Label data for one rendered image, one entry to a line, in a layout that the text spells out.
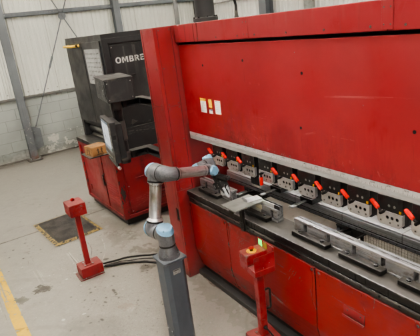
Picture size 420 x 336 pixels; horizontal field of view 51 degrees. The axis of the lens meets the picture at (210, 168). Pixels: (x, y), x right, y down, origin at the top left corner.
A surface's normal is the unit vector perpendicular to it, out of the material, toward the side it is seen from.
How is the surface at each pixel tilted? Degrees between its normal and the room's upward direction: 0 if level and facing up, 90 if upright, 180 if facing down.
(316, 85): 90
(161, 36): 90
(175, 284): 90
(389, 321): 90
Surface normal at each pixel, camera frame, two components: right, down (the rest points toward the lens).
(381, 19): -0.83, 0.26
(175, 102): 0.55, 0.20
